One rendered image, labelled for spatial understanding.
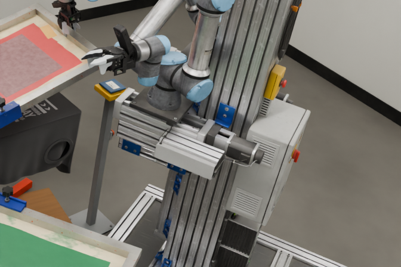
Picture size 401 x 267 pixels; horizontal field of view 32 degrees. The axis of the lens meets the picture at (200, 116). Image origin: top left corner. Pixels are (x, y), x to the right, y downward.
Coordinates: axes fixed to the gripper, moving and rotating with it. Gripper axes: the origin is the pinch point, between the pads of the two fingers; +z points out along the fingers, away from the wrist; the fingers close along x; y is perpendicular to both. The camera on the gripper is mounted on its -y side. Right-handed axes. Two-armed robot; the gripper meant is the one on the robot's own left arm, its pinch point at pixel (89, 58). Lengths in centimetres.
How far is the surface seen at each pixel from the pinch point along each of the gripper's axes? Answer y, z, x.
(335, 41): 115, -366, 125
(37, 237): 72, 16, 7
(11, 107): 45, -5, 57
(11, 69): 42, -22, 83
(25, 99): 44, -13, 58
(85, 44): 31, -53, 69
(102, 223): 157, -82, 85
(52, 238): 72, 12, 3
